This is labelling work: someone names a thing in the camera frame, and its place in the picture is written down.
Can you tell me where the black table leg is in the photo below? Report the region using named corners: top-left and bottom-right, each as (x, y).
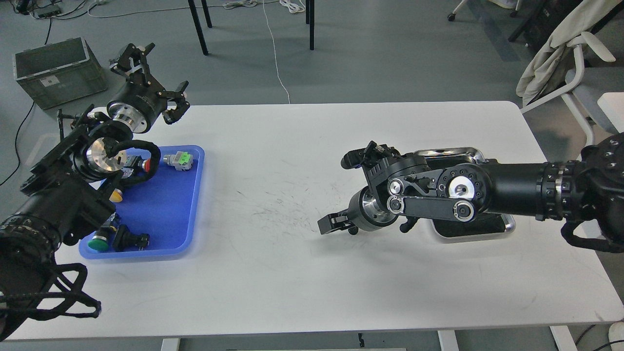
top-left (188, 0), bottom-right (213, 56)
top-left (305, 0), bottom-right (315, 51)

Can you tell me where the black table leg front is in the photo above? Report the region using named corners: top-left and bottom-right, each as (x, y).
top-left (188, 0), bottom-right (213, 56)

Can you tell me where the black cylindrical gripper body image-left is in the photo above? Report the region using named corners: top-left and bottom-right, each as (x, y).
top-left (106, 81), bottom-right (168, 134)

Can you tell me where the black floor cable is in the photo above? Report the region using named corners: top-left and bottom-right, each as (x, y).
top-left (0, 100), bottom-right (37, 188)

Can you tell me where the yellow push button switch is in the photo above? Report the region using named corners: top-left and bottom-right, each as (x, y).
top-left (109, 189), bottom-right (123, 203)

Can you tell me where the white floor cable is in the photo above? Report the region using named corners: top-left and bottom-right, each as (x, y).
top-left (88, 0), bottom-right (307, 104)

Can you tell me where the white office chair with cloth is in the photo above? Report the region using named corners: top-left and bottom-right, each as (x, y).
top-left (516, 0), bottom-right (623, 134)

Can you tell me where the silver metal tray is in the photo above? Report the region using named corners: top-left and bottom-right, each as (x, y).
top-left (415, 147), bottom-right (516, 244)

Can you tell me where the black table leg right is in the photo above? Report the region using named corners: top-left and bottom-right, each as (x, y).
top-left (305, 0), bottom-right (315, 51)

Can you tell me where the blue plastic tray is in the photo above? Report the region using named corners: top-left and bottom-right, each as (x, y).
top-left (78, 145), bottom-right (205, 260)

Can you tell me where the grey plastic crate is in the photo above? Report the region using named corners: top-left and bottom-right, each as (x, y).
top-left (13, 38), bottom-right (108, 110)

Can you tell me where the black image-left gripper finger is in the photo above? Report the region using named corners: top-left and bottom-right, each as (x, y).
top-left (156, 80), bottom-right (190, 125)
top-left (109, 43), bottom-right (156, 90)

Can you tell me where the black cylindrical gripper body image-right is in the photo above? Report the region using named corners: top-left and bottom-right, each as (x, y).
top-left (348, 187), bottom-right (398, 232)

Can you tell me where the green grey switch module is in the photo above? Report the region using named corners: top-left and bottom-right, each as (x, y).
top-left (163, 151), bottom-right (194, 171)

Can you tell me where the red push button switch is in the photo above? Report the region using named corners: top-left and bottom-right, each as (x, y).
top-left (123, 155), bottom-right (150, 177)

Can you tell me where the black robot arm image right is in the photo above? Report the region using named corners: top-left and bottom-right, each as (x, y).
top-left (318, 133), bottom-right (624, 253)

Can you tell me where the green push button switch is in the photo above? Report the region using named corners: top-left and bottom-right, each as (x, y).
top-left (87, 214), bottom-right (120, 253)

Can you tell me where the black selector switch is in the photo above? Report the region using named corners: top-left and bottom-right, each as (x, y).
top-left (112, 224), bottom-right (150, 253)

